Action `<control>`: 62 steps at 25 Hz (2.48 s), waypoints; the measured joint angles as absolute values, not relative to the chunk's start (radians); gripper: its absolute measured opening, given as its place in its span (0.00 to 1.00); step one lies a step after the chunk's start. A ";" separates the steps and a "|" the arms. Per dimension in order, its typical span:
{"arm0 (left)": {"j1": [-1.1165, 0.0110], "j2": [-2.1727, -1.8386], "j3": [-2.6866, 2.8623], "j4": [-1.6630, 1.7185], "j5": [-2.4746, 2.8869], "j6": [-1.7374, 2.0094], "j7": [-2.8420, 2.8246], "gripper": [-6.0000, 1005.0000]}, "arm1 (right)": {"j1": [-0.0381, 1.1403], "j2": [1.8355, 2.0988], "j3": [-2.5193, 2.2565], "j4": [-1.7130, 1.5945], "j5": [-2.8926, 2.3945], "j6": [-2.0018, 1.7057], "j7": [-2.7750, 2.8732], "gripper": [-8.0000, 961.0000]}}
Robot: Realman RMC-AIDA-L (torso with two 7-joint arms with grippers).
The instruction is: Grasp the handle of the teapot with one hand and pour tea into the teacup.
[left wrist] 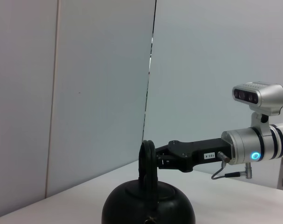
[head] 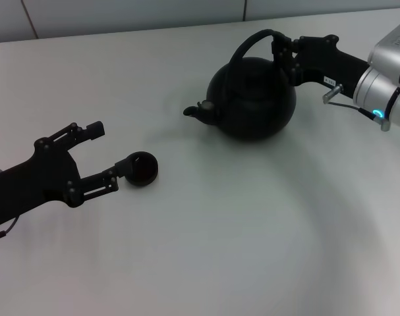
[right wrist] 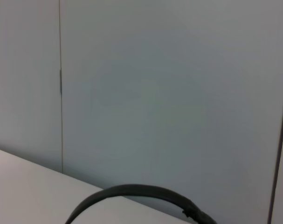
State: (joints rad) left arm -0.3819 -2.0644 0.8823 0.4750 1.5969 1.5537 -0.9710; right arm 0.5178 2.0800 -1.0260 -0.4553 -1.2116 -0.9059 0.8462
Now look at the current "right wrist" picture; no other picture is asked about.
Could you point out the black round teapot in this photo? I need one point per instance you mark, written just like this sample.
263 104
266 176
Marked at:
132 189

